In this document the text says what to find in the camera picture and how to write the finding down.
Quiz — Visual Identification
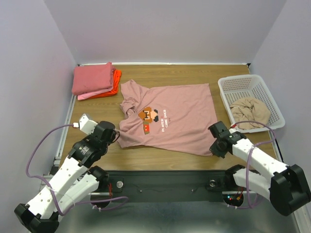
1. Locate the dusty pink graphic t-shirt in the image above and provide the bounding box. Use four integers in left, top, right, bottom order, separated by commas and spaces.
118, 80, 217, 156

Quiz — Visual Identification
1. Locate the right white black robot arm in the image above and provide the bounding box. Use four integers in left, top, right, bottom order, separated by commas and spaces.
209, 121, 311, 216

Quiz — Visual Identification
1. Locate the folded red-pink t-shirt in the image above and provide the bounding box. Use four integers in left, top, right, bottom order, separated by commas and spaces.
72, 62, 115, 95

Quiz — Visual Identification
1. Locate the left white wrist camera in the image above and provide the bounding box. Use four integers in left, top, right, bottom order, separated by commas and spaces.
73, 114, 98, 135

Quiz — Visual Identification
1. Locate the white plastic laundry basket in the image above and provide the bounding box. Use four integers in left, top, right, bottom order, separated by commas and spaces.
218, 74, 285, 133

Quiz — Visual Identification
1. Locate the folded orange t-shirt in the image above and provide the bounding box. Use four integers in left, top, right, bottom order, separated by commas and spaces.
91, 69, 122, 99

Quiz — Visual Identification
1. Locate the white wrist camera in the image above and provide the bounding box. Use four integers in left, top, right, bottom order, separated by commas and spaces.
229, 128, 241, 134
73, 114, 98, 135

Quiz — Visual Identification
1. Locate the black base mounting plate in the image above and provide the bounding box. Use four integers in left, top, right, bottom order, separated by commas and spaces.
91, 170, 246, 202

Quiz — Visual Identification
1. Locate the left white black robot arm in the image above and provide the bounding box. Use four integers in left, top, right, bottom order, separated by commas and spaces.
14, 115, 120, 233

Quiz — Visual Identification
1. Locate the beige crumpled shirt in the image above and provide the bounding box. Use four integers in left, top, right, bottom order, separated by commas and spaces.
230, 97, 271, 130

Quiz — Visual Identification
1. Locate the folded light pink t-shirt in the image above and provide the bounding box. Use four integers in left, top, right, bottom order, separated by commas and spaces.
77, 87, 119, 100

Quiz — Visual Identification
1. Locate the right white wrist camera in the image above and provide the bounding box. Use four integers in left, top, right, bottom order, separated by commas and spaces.
229, 128, 241, 134

